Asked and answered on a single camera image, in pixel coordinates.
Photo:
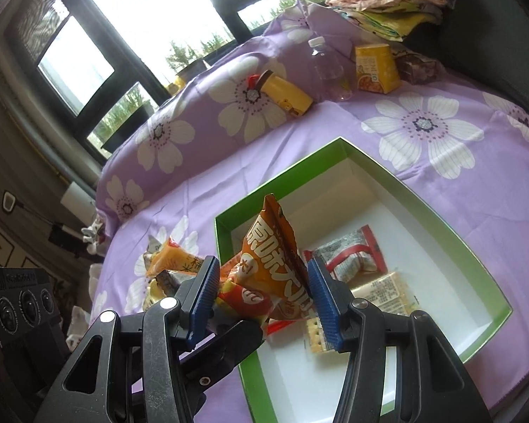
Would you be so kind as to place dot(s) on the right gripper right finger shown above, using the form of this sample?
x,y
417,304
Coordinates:
x,y
432,384

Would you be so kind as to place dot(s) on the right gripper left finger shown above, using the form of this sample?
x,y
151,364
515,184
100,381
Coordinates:
x,y
96,382

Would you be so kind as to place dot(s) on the orange snack packet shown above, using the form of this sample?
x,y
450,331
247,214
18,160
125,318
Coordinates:
x,y
267,279

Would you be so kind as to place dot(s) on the yellow green snack packet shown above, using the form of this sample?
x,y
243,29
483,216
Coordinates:
x,y
160,287

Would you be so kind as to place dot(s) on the large yellow rice snack bag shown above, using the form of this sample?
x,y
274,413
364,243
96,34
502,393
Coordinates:
x,y
172,257

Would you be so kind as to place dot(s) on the red grey snack packet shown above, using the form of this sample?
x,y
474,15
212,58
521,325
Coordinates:
x,y
355,253

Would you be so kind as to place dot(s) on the green cardboard box tray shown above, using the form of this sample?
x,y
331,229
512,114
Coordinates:
x,y
324,196

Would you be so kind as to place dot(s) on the purple floral bed sheet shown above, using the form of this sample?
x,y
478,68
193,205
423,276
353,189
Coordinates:
x,y
462,150

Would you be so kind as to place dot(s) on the yellow bear thermos bottle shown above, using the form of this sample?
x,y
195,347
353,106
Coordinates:
x,y
283,93

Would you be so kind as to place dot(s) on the potted plant on windowsill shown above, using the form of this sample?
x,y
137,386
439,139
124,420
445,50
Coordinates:
x,y
185,62

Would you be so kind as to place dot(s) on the dark patterned small packet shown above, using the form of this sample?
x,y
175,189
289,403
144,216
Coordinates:
x,y
416,68

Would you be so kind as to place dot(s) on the yellow food carton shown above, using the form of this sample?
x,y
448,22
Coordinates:
x,y
375,68

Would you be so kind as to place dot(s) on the clear plastic water bottle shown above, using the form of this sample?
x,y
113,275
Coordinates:
x,y
329,70

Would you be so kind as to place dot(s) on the dark grey armchair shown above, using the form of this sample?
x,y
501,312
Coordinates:
x,y
487,40

